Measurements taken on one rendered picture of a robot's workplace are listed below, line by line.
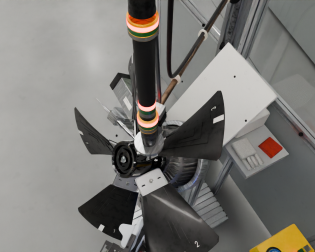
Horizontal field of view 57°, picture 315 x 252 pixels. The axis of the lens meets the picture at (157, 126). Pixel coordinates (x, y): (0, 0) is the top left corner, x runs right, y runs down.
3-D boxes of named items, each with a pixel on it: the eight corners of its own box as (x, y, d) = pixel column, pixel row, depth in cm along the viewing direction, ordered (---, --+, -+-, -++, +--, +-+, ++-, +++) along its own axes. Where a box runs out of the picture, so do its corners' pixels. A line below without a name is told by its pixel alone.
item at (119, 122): (143, 148, 108) (97, 101, 128) (145, 143, 107) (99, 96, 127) (139, 148, 106) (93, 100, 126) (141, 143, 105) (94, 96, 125)
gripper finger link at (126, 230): (124, 210, 83) (111, 242, 81) (143, 218, 81) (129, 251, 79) (128, 210, 85) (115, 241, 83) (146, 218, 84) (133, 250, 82)
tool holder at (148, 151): (147, 120, 73) (145, 97, 65) (172, 131, 72) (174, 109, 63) (129, 149, 69) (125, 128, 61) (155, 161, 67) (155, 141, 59)
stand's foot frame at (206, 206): (191, 166, 223) (193, 162, 216) (226, 221, 202) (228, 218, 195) (117, 203, 208) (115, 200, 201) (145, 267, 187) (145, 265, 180)
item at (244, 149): (245, 138, 138) (246, 136, 136) (264, 165, 131) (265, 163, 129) (230, 145, 136) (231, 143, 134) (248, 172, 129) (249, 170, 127)
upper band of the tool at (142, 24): (137, 18, 43) (136, 1, 40) (163, 28, 42) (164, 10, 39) (122, 37, 41) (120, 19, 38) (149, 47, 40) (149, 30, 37)
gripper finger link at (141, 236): (132, 217, 91) (116, 242, 85) (148, 225, 89) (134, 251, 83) (132, 222, 93) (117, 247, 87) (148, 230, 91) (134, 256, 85)
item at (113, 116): (111, 118, 121) (115, 109, 119) (119, 126, 117) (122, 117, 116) (106, 118, 119) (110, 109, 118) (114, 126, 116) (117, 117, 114)
